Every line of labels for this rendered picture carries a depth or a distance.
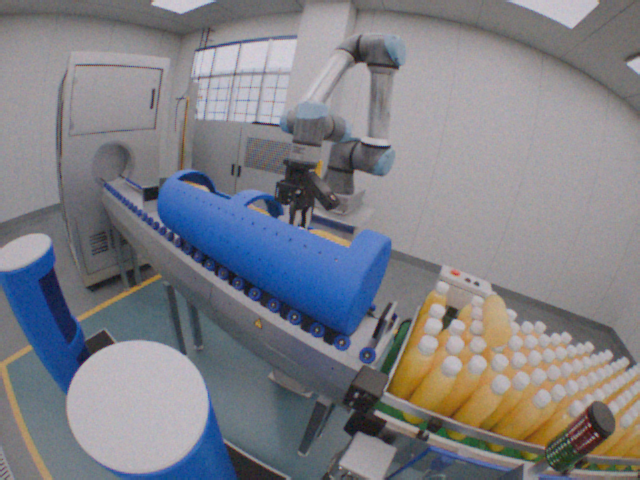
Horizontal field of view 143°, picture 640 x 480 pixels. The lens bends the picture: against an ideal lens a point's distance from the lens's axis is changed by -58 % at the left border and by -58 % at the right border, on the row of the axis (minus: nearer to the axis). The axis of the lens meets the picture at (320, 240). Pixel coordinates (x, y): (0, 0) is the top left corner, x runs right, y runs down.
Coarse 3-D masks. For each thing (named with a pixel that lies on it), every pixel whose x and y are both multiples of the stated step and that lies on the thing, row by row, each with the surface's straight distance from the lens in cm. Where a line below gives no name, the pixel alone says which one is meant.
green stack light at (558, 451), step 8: (568, 424) 46; (560, 432) 46; (552, 440) 47; (560, 440) 45; (568, 440) 44; (552, 448) 46; (560, 448) 45; (568, 448) 44; (552, 456) 46; (560, 456) 45; (568, 456) 45; (576, 456) 45; (584, 456) 46; (552, 464) 47; (560, 464) 46; (568, 464) 47
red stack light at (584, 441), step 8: (584, 416) 43; (576, 424) 44; (584, 424) 43; (568, 432) 44; (576, 432) 43; (584, 432) 43; (592, 432) 42; (576, 440) 44; (584, 440) 43; (592, 440) 43; (600, 440) 43; (576, 448) 44; (584, 448) 44; (592, 448) 45
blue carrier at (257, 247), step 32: (160, 192) 111; (192, 192) 94; (256, 192) 82; (192, 224) 89; (224, 224) 76; (256, 224) 69; (288, 224) 65; (224, 256) 78; (256, 256) 67; (288, 256) 62; (320, 256) 58; (352, 256) 57; (384, 256) 68; (288, 288) 64; (320, 288) 58; (352, 288) 55; (320, 320) 66; (352, 320) 64
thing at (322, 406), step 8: (320, 400) 96; (320, 408) 99; (328, 408) 101; (312, 416) 107; (320, 416) 104; (312, 424) 113; (320, 424) 111; (312, 432) 119; (304, 440) 132; (312, 440) 127; (304, 448) 141
